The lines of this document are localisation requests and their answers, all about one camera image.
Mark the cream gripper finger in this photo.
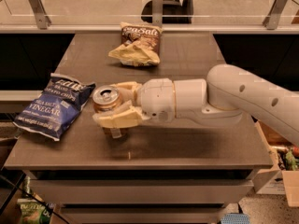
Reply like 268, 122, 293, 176
109, 81, 142, 105
93, 101, 150, 129

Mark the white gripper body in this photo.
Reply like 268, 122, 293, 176
136, 78, 175, 122

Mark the orange soda can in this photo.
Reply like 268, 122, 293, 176
93, 85, 126, 139

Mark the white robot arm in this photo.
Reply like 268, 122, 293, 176
93, 64, 299, 145

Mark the brown sea salt chip bag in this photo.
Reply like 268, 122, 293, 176
108, 22, 163, 67

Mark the blue salt vinegar chip bag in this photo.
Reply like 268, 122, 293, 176
13, 73, 95, 141

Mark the green chip bag on floor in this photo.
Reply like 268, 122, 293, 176
17, 199, 55, 224

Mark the upper cabinet drawer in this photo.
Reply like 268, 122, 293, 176
31, 179, 253, 204

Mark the cabinet drawer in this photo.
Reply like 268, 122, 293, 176
31, 179, 253, 204
61, 207, 226, 224

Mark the black office chair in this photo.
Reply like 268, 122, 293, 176
140, 0, 198, 25

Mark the lower cabinet drawer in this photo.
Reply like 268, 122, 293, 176
61, 207, 226, 224

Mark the cardboard box with snacks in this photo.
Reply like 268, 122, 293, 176
253, 121, 299, 207

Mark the blue mesh object on floor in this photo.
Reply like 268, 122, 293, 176
221, 213, 250, 224

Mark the middle metal railing bracket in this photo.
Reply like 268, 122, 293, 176
152, 0, 163, 27

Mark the metal railing bracket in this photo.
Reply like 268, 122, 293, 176
152, 0, 163, 27
263, 0, 288, 30
28, 0, 51, 30

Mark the left metal railing bracket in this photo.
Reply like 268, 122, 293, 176
28, 0, 51, 30

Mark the black cable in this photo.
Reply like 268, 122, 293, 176
0, 174, 71, 224

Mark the right metal railing bracket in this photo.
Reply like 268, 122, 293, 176
263, 0, 288, 30

